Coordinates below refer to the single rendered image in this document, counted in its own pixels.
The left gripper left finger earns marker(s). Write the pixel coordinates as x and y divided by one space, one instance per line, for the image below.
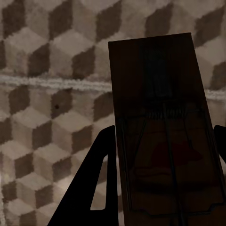
74 208

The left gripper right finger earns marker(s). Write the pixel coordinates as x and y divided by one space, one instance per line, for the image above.
220 137

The mousetrap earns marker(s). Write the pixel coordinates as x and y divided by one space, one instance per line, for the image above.
170 169

